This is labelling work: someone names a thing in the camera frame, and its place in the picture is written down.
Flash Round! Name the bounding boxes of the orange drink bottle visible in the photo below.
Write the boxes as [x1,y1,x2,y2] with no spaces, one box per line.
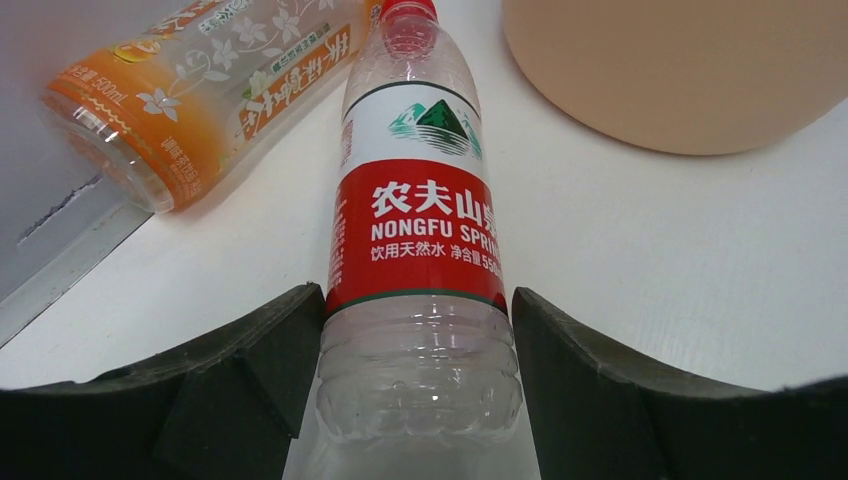
[42,0,382,213]

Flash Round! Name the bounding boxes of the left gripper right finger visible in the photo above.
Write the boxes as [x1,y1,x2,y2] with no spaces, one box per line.
[512,287,847,479]

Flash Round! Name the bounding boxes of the red green label bottle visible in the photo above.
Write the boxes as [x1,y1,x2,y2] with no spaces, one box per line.
[285,1,539,479]

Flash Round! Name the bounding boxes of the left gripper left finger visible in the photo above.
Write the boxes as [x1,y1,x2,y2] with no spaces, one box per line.
[1,283,324,479]

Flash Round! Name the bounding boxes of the aluminium frame rail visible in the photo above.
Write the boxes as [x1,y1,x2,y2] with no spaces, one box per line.
[1,204,151,345]

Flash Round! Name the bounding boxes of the orange plastic bin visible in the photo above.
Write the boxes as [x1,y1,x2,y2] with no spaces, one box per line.
[502,0,847,156]

